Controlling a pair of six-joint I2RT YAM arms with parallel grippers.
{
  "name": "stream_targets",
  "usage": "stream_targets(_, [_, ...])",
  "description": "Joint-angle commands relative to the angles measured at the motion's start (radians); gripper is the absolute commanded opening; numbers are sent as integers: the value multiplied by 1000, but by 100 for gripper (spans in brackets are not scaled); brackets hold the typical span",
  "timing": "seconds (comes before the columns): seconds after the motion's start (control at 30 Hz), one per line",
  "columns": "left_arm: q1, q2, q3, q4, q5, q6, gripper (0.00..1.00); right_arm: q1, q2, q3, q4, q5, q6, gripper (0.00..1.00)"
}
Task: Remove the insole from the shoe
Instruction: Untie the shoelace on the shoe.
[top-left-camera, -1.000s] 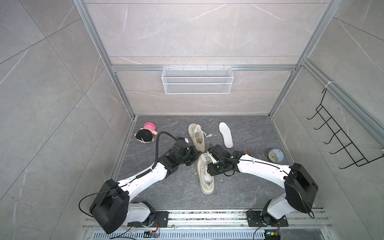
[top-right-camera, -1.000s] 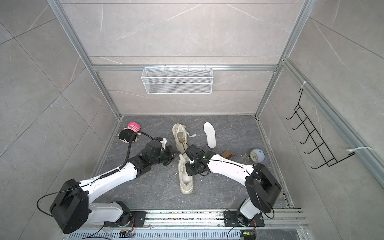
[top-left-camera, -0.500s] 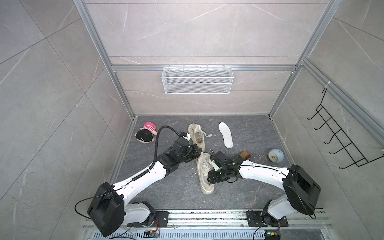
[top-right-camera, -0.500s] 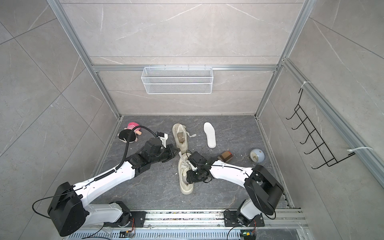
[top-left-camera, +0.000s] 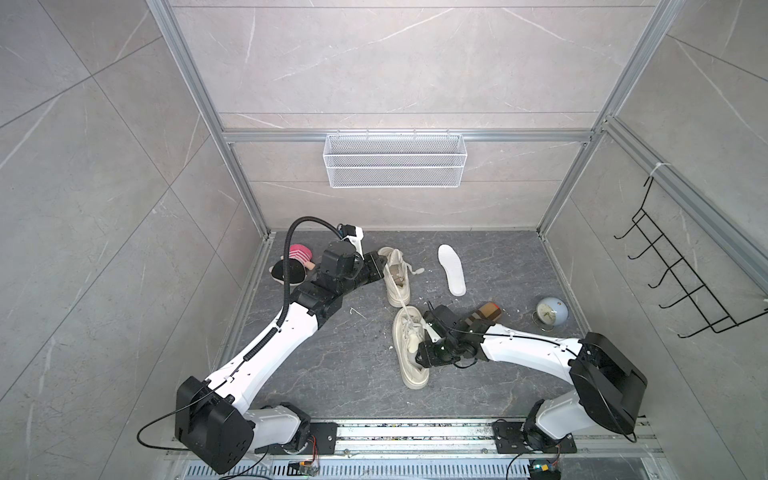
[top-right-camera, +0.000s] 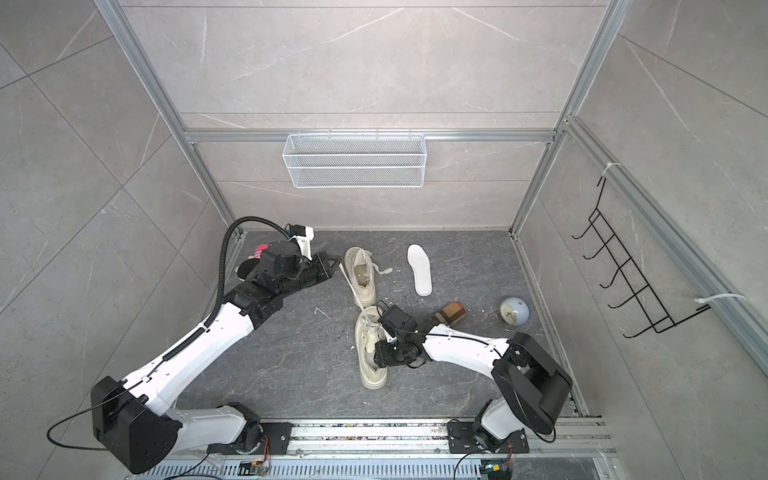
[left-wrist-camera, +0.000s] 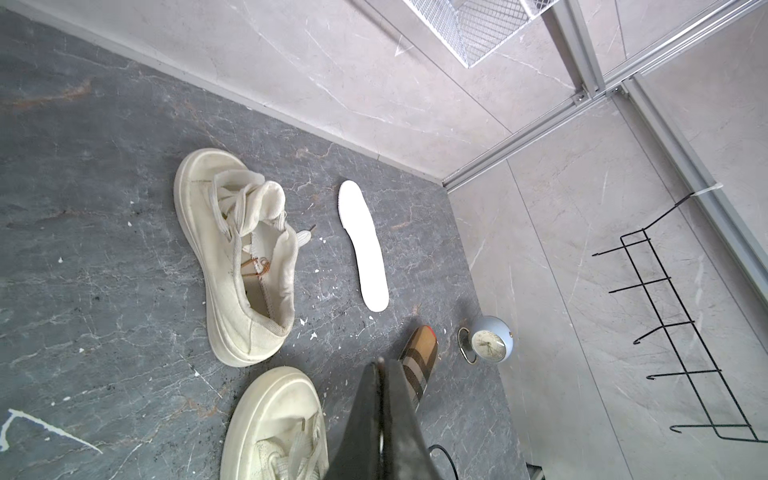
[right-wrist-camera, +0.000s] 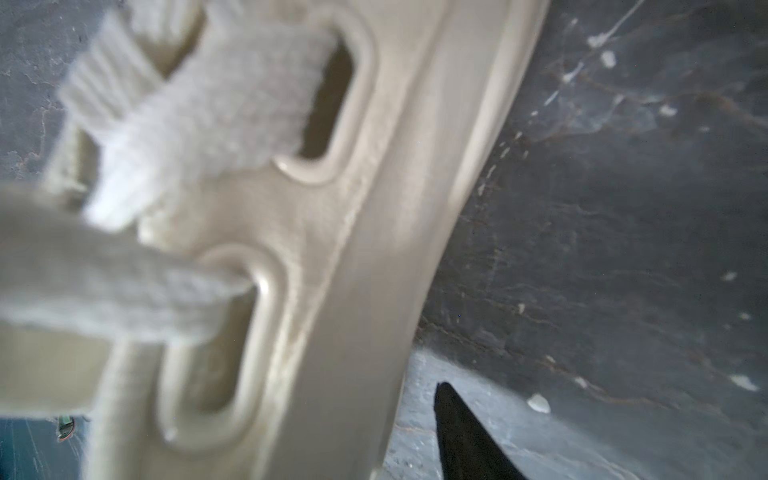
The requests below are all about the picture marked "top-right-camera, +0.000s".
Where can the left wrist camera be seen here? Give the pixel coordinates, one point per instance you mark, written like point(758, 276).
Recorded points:
point(302, 235)

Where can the aluminium front rail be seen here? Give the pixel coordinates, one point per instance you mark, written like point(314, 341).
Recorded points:
point(439, 448)

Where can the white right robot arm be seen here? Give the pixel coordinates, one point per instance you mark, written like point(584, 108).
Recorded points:
point(533, 386)

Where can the white wire mesh basket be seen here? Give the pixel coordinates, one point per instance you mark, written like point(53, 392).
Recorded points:
point(355, 160)

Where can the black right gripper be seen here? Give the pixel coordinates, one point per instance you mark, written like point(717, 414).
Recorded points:
point(385, 359)

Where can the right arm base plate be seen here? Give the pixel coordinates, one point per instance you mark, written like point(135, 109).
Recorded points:
point(465, 437)

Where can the aluminium corner frame post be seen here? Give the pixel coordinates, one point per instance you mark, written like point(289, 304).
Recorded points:
point(614, 17)

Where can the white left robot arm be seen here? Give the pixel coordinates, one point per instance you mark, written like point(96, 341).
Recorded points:
point(135, 418)

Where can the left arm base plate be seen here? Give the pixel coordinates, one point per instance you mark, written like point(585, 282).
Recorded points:
point(264, 437)

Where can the white shoe insole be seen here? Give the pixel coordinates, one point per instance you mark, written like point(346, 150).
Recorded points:
point(421, 269)

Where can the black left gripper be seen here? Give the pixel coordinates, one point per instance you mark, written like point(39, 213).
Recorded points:
point(318, 260)

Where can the pink plush doll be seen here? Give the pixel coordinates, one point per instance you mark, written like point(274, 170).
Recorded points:
point(255, 255)

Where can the cream sneaker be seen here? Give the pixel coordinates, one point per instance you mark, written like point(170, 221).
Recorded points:
point(360, 271)
point(368, 332)

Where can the black wire hook rack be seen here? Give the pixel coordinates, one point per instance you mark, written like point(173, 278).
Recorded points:
point(655, 316)

